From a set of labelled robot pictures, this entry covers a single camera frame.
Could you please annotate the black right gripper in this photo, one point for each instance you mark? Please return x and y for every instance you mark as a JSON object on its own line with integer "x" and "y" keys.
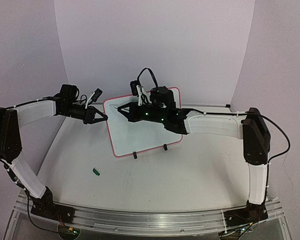
{"x": 131, "y": 112}

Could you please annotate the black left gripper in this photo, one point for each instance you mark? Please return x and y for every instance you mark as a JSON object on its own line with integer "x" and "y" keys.
{"x": 90, "y": 115}

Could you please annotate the pink-framed whiteboard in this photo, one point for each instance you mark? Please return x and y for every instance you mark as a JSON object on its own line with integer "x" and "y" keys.
{"x": 128, "y": 137}

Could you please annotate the green marker cap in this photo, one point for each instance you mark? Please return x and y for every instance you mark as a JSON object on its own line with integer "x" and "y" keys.
{"x": 95, "y": 172}

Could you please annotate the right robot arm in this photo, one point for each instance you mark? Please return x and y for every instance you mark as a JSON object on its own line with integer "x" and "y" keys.
{"x": 249, "y": 127}

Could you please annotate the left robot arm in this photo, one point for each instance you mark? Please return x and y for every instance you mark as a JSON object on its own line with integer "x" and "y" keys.
{"x": 13, "y": 118}

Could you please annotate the left whiteboard stand foot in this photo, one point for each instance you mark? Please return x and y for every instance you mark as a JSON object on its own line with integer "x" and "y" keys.
{"x": 135, "y": 155}

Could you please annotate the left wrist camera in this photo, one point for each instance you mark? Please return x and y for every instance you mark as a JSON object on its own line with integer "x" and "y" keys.
{"x": 94, "y": 96}

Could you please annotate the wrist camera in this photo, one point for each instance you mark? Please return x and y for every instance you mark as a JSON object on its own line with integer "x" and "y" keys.
{"x": 138, "y": 90}
{"x": 94, "y": 96}

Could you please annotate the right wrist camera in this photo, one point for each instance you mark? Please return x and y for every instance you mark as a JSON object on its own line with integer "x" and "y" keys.
{"x": 138, "y": 90}

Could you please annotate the aluminium front rail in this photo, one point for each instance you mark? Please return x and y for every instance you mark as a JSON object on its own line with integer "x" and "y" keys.
{"x": 79, "y": 223}

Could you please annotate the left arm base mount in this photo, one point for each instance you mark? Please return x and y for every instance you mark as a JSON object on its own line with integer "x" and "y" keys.
{"x": 45, "y": 207}

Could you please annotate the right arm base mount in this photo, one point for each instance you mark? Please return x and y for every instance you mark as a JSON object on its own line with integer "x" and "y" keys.
{"x": 251, "y": 213}

